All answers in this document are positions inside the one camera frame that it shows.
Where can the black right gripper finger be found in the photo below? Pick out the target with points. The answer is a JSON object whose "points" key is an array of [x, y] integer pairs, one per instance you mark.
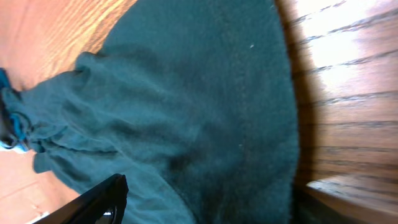
{"points": [[103, 204]]}

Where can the dark navy t-shirt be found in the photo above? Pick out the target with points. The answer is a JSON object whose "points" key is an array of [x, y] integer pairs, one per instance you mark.
{"points": [[191, 100]]}

